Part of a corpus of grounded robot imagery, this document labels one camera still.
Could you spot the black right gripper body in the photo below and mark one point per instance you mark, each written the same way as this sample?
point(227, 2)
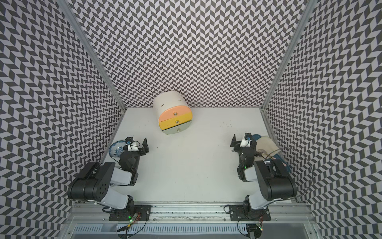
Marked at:
point(238, 148)

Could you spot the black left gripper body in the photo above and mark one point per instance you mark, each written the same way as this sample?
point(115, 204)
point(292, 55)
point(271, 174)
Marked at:
point(142, 152)

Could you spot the yellow drawer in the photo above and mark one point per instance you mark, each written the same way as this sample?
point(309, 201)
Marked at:
point(175, 121)

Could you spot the pale green bottom drawer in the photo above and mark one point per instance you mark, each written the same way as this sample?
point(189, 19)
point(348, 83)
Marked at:
point(177, 128)

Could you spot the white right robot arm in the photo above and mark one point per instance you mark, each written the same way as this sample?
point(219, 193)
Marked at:
point(259, 161)

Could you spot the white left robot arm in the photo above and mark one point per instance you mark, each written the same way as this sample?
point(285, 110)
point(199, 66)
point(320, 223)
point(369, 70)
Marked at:
point(94, 182)

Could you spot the white round drawer cabinet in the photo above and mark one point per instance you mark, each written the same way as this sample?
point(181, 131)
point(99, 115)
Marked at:
point(167, 100)

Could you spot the beige cloth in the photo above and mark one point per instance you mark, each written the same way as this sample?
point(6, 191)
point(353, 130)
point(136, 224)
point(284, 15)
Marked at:
point(266, 146)

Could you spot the blue patterned bowl far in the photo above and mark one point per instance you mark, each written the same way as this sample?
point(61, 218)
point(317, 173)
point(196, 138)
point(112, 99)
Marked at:
point(117, 148)

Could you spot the teal cutting board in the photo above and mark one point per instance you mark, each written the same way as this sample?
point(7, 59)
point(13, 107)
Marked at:
point(276, 156)

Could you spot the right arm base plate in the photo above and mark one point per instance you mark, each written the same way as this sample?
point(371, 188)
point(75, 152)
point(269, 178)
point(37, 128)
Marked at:
point(241, 213)

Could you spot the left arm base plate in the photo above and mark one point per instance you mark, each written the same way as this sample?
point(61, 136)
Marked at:
point(143, 212)

